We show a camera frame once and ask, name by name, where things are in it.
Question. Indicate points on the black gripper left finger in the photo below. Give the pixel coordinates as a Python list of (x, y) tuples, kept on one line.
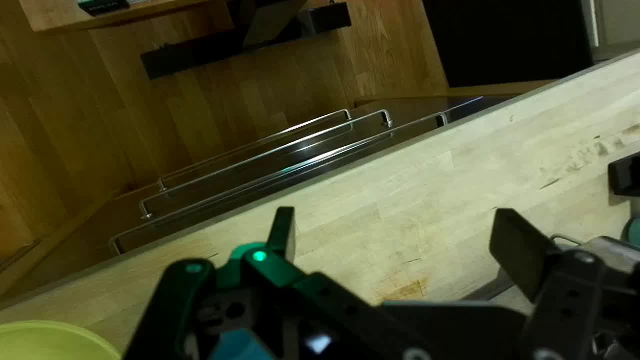
[(282, 232)]

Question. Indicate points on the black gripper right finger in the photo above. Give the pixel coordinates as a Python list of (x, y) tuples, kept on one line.
[(520, 252)]

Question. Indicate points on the blue plastic bowl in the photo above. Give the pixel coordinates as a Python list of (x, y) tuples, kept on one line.
[(634, 231)]

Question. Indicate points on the black plastic block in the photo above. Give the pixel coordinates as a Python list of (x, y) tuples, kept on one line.
[(627, 174)]

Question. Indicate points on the yellow-green plastic plate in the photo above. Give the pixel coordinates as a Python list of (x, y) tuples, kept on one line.
[(46, 342)]

